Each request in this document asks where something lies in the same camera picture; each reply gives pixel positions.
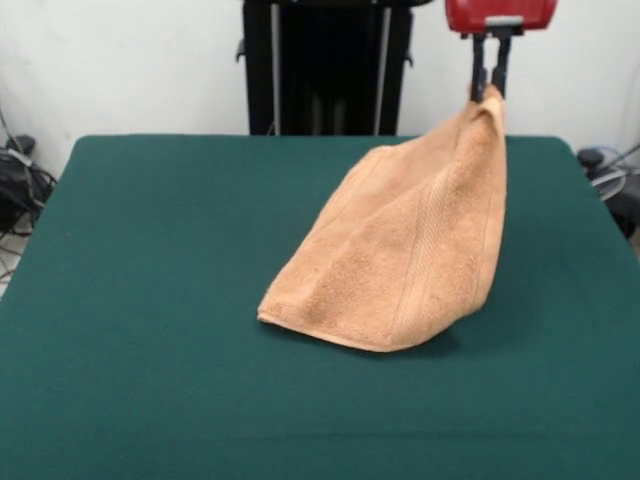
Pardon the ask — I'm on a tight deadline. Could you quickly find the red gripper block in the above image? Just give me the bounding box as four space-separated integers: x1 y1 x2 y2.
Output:
444 0 560 103

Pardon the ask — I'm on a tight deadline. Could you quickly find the tan terry towel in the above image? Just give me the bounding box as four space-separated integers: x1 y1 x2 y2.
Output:
257 85 510 354

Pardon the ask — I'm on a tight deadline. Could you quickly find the dark green table cloth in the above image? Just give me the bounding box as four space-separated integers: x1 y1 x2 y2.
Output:
0 133 640 480

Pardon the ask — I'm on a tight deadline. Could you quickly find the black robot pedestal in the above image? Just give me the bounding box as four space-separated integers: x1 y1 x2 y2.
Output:
234 0 416 136

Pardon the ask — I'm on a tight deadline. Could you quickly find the black cable tangle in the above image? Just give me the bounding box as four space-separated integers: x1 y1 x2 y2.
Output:
0 147 59 239

